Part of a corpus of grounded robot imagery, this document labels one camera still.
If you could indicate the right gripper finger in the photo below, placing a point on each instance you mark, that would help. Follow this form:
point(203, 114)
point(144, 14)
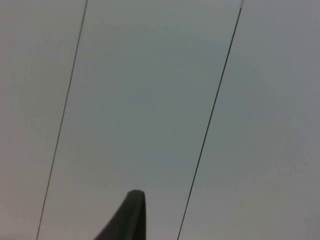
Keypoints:
point(127, 220)

